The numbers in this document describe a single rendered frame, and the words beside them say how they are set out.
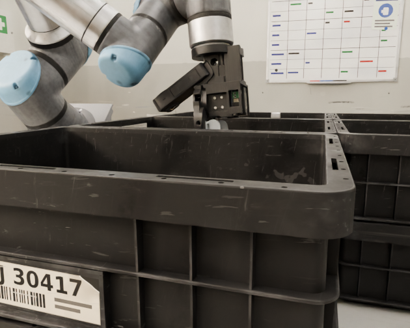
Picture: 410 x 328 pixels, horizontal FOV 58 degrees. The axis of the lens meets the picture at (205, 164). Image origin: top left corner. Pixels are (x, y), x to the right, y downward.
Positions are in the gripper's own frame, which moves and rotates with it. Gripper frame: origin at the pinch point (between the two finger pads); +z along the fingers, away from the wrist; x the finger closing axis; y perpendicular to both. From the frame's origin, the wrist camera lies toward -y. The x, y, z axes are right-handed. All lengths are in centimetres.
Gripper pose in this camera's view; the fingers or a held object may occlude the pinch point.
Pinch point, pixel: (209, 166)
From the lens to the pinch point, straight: 64.9
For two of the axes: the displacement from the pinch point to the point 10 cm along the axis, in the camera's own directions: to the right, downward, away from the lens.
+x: 2.9, -0.9, 9.5
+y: 9.5, -0.6, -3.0
